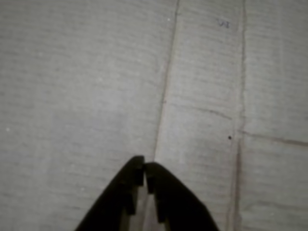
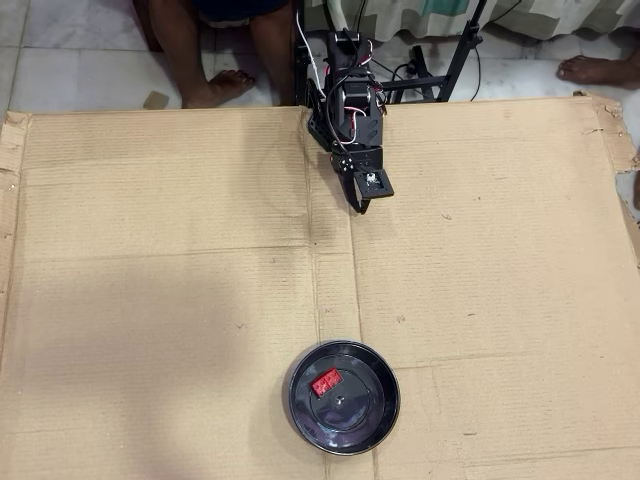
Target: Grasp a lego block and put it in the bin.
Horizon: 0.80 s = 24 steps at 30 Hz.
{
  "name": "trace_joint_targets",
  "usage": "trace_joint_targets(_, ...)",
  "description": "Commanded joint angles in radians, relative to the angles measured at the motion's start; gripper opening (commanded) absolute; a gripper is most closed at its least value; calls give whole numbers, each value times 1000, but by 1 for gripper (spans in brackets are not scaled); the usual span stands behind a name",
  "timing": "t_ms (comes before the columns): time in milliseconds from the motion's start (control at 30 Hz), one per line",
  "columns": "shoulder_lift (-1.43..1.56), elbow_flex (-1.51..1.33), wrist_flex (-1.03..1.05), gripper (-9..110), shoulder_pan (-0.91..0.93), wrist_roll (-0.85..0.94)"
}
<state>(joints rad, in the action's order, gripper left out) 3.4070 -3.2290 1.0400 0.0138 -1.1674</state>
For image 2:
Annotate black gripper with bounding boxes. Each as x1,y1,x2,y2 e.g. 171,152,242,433
328,145,387,217

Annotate red lego block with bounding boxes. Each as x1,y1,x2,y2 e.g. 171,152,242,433
310,367,346,399

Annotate round black plastic bin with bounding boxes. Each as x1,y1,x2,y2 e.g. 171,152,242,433
287,338,402,455

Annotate black perforated base clamp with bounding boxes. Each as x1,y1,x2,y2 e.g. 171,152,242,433
305,77,341,154

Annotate bare human lower leg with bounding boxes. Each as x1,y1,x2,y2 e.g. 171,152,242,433
248,0,299,107

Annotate black tripod stand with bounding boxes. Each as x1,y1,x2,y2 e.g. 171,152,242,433
384,0,491,104

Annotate white pipe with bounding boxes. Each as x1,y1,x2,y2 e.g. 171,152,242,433
327,0,351,34

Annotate large brown cardboard sheet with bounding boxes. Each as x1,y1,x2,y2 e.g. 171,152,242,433
0,89,640,480

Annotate bare human leg with foot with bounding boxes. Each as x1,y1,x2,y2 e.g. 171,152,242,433
149,0,259,109

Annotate dark shorts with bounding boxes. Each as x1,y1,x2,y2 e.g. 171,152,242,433
192,0,294,26

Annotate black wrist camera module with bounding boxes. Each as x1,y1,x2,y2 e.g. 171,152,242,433
352,168,396,200

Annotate black camera cable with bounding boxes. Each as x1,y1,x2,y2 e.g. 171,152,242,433
323,29,361,161

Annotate black metal post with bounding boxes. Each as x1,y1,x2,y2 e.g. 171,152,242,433
293,29,312,106

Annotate white cable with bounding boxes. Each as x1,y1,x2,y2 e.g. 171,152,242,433
295,8,326,99

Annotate thin black floor cable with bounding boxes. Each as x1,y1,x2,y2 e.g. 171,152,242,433
471,44,486,101

